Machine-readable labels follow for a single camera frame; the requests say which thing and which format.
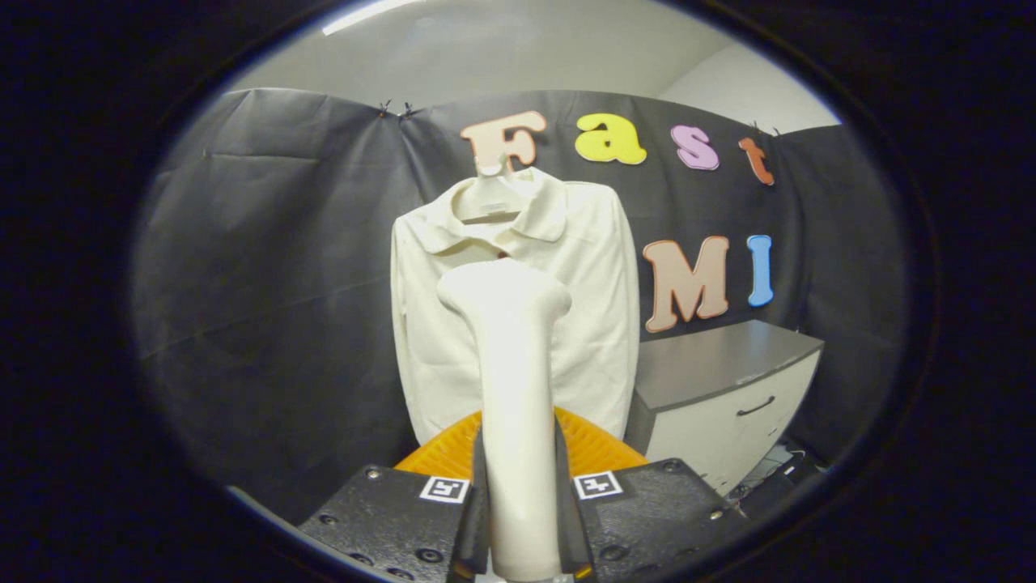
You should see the cream button-up shirt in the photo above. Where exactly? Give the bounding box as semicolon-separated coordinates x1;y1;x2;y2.
390;166;642;446

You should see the white garment steamer head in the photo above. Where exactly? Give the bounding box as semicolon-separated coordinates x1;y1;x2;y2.
437;259;573;582

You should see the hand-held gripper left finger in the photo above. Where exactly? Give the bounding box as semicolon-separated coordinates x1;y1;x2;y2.
298;409;491;583

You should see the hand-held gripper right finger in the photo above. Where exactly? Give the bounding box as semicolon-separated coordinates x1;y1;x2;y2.
553;405;749;583

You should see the black box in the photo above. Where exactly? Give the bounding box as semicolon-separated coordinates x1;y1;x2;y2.
738;453;828;519

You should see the white clothes hanger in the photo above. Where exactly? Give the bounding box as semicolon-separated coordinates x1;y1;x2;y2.
456;154;535;224

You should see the white cabinet with grey top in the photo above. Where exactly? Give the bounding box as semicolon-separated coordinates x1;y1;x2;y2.
625;319;825;496

